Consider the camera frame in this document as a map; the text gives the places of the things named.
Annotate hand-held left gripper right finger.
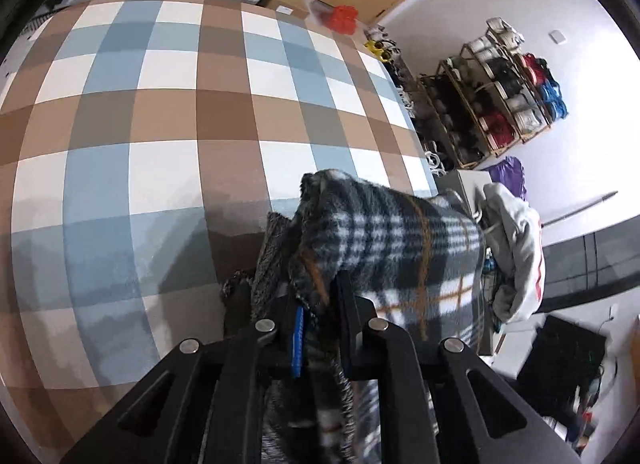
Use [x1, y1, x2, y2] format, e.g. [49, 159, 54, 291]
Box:
[334, 269, 584, 464]

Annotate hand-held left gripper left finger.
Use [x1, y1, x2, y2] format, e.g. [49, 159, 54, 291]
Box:
[60, 294, 308, 464]

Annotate plaid fleece jacket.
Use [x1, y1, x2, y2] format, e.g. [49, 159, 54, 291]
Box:
[220, 169, 489, 464]

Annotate white storage box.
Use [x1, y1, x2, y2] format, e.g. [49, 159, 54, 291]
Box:
[439, 169, 494, 217]

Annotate grey hoodie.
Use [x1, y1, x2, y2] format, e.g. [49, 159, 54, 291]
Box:
[472, 182, 547, 323]

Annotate purple cloth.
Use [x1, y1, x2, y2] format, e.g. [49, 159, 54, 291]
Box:
[487, 156, 529, 201]

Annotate black rectangular panel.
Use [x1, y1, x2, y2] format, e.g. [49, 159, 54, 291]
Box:
[516, 314, 609, 416]

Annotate row of loose shoes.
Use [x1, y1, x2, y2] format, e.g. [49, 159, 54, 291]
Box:
[387, 46, 451, 177]

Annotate dark grey mat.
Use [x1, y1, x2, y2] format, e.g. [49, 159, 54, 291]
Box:
[541, 214, 640, 316]

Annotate metal pole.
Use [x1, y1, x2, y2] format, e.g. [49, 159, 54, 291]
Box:
[540, 191, 619, 228]

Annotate wooden shoe rack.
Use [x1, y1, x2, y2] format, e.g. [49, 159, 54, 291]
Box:
[419, 26, 554, 171]

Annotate checkered bed sheet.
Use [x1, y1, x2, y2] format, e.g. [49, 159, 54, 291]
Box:
[0, 0, 439, 464]

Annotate yellow shoes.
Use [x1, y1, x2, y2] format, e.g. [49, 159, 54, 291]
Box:
[363, 38, 394, 61]

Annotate collection of racked sneakers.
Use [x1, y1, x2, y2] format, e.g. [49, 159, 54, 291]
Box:
[424, 18, 569, 168]

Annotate red plastic bag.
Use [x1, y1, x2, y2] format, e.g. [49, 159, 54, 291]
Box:
[319, 3, 359, 35]

